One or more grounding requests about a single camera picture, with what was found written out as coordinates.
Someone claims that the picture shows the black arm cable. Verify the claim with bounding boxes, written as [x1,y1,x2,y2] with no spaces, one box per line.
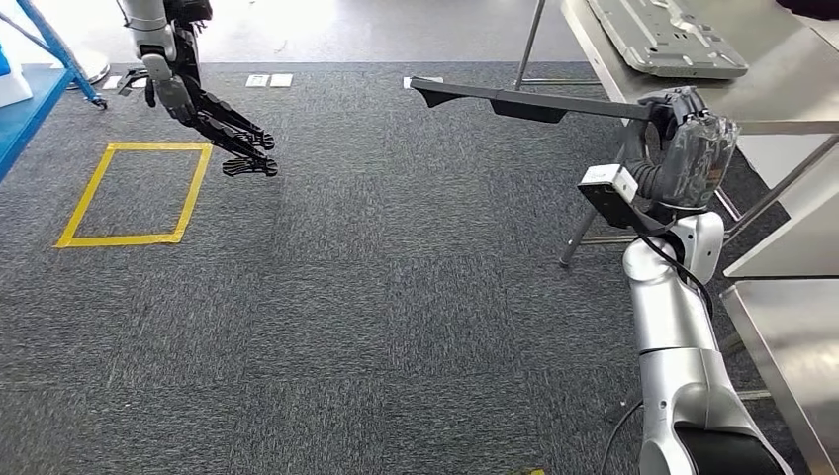
[600,226,715,475]

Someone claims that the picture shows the black case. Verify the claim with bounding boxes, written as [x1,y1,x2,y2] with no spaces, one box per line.
[775,0,839,21]

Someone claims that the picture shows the white panel board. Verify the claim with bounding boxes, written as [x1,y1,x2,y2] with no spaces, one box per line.
[722,134,839,280]

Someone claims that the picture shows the idle robot grey hand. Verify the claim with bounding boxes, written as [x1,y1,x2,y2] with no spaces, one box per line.
[142,73,199,127]

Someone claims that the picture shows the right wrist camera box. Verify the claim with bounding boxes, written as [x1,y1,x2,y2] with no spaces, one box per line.
[576,163,650,231]

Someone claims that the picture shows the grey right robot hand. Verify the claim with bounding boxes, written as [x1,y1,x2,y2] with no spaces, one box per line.
[638,86,741,213]

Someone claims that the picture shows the white round stand base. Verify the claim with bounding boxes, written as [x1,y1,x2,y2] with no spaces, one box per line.
[50,48,112,86]

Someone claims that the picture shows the blue metal shelf rack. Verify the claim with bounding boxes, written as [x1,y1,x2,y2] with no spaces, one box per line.
[0,0,110,185]

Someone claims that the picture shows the idle robot black legs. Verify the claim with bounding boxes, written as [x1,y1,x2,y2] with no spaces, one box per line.
[166,0,280,179]

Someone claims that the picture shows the black perforated plastic panel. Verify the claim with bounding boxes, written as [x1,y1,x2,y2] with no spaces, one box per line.
[408,76,657,125]

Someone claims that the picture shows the grey stamped metal part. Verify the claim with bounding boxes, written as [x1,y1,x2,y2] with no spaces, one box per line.
[585,0,751,81]

